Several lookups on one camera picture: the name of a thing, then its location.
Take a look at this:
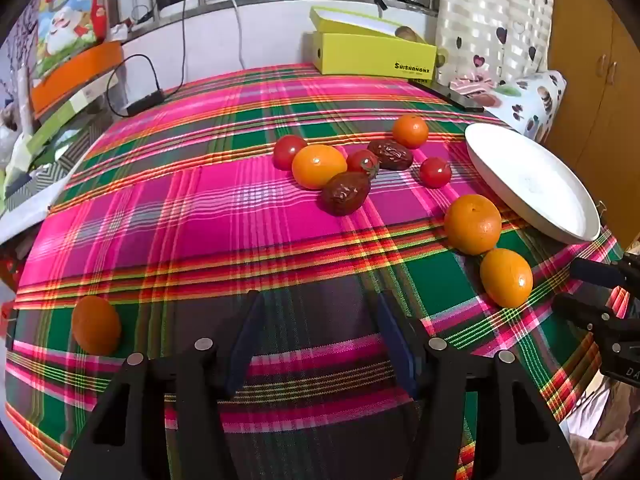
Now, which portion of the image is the grey patterned box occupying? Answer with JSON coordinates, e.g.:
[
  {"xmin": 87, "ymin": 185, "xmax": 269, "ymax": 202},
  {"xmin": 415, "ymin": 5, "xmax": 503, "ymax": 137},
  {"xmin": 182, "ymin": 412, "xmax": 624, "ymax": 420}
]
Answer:
[{"xmin": 5, "ymin": 130, "xmax": 101, "ymax": 211}]

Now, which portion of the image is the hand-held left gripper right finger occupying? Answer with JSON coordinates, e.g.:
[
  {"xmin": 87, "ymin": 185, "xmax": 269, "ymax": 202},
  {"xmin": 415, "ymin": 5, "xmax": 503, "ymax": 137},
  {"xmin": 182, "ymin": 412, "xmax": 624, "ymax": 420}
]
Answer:
[{"xmin": 367, "ymin": 290, "xmax": 583, "ymax": 480}]

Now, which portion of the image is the white cable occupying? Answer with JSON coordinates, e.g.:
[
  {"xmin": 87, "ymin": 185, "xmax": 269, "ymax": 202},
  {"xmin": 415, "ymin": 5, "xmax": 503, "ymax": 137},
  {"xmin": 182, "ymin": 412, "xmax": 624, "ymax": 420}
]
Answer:
[{"xmin": 220, "ymin": 0, "xmax": 248, "ymax": 71}]

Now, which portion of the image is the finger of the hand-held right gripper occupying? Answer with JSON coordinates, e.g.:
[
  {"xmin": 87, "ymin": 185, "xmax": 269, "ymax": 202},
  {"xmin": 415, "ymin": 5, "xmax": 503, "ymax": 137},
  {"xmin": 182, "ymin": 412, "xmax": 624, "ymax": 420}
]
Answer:
[
  {"xmin": 554, "ymin": 291, "xmax": 640, "ymax": 347},
  {"xmin": 570, "ymin": 252, "xmax": 640, "ymax": 292}
]

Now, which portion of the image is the beige heart-print curtain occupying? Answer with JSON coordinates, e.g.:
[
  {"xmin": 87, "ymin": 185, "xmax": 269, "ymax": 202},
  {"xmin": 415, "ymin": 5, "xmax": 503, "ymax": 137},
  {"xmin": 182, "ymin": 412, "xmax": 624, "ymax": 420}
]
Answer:
[{"xmin": 435, "ymin": 0, "xmax": 556, "ymax": 91}]

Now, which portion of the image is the black smartphone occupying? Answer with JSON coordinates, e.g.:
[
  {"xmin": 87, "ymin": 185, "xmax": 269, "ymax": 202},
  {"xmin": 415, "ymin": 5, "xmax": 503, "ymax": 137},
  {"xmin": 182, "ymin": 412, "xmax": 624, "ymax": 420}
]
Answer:
[{"xmin": 410, "ymin": 77, "xmax": 485, "ymax": 113}]

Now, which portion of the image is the wooden cabinet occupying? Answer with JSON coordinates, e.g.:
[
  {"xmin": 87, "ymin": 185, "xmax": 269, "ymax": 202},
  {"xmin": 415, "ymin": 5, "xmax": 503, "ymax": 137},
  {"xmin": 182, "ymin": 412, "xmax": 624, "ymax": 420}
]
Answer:
[{"xmin": 545, "ymin": 0, "xmax": 640, "ymax": 241}]

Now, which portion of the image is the yellow cardboard box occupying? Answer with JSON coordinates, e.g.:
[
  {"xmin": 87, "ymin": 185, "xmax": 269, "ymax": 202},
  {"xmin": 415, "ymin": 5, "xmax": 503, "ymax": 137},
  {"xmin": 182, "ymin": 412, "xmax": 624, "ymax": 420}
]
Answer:
[{"xmin": 304, "ymin": 5, "xmax": 440, "ymax": 82}]

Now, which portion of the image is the black cable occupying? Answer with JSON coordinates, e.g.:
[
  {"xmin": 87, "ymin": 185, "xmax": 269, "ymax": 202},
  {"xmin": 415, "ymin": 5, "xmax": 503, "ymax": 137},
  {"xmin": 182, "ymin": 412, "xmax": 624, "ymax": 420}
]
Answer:
[{"xmin": 107, "ymin": 0, "xmax": 188, "ymax": 117}]

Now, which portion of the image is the pink green plaid tablecloth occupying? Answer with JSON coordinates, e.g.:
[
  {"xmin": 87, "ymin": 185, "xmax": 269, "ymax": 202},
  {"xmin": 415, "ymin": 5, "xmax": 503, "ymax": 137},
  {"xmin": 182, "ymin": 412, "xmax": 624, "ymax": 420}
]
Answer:
[{"xmin": 2, "ymin": 62, "xmax": 626, "ymax": 480}]

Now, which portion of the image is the large round orange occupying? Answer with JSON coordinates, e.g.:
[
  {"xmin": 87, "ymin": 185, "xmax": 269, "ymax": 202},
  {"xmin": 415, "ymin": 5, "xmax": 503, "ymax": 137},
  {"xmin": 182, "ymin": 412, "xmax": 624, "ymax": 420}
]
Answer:
[{"xmin": 444, "ymin": 194, "xmax": 502, "ymax": 256}]

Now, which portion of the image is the red cherry tomato with stem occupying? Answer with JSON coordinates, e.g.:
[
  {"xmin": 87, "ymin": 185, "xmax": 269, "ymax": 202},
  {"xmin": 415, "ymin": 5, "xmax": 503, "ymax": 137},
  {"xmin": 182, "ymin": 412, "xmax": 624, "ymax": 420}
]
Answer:
[{"xmin": 346, "ymin": 150, "xmax": 381, "ymax": 180}]

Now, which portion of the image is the dark red dried date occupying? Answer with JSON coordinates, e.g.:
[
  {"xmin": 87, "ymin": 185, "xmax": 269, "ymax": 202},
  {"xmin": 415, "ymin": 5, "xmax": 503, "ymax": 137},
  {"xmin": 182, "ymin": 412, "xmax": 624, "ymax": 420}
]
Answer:
[
  {"xmin": 367, "ymin": 140, "xmax": 414, "ymax": 171},
  {"xmin": 321, "ymin": 171, "xmax": 372, "ymax": 217}
]

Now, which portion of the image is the white round plate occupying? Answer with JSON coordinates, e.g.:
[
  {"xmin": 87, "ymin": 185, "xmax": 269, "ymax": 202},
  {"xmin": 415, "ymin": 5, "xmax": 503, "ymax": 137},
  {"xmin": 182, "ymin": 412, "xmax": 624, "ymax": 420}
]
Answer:
[{"xmin": 464, "ymin": 122, "xmax": 602, "ymax": 243}]

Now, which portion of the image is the orange flat box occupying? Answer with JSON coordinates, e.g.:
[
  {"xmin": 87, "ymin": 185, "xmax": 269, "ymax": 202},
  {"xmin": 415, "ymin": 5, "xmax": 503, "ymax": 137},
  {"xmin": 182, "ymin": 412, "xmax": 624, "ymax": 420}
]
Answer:
[{"xmin": 30, "ymin": 42, "xmax": 123, "ymax": 113}]

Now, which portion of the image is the white green flat box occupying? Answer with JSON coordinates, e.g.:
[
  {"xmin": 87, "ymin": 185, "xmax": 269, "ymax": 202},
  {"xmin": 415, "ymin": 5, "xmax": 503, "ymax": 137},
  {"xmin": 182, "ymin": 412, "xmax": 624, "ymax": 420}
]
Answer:
[{"xmin": 20, "ymin": 80, "xmax": 121, "ymax": 156}]

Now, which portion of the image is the white fruit-print pillow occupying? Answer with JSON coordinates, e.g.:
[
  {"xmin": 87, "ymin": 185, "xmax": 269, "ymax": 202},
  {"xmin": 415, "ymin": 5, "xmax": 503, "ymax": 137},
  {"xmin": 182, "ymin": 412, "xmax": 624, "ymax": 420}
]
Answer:
[{"xmin": 492, "ymin": 71, "xmax": 568, "ymax": 143}]

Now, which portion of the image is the yellow-orange oval citrus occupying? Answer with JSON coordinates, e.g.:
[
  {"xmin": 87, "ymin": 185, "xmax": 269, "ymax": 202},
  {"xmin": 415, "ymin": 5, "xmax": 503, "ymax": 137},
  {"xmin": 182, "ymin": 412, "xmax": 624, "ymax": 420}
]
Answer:
[
  {"xmin": 479, "ymin": 248, "xmax": 534, "ymax": 309},
  {"xmin": 291, "ymin": 144, "xmax": 348, "ymax": 191}
]

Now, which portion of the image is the colourful cartoon gift box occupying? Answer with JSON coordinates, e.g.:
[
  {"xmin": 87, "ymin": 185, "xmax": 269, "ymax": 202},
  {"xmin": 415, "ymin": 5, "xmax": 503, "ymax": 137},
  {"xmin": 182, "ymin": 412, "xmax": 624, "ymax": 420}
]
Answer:
[{"xmin": 30, "ymin": 0, "xmax": 108, "ymax": 78}]

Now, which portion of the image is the small orange tangerine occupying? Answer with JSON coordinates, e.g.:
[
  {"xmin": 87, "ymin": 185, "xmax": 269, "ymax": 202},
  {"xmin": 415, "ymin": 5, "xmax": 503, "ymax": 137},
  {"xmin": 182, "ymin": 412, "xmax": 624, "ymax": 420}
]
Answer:
[
  {"xmin": 391, "ymin": 113, "xmax": 430, "ymax": 150},
  {"xmin": 71, "ymin": 295, "xmax": 122, "ymax": 356}
]

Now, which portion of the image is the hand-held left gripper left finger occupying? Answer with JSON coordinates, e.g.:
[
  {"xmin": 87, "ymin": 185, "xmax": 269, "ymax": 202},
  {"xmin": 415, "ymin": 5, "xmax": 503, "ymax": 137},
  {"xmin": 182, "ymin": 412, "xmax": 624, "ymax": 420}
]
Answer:
[{"xmin": 60, "ymin": 290, "xmax": 266, "ymax": 480}]

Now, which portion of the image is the black power adapter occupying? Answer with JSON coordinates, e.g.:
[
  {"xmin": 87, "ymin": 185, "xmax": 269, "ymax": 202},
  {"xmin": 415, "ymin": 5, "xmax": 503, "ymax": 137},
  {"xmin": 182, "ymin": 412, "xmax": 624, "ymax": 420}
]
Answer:
[{"xmin": 125, "ymin": 90, "xmax": 165, "ymax": 117}]

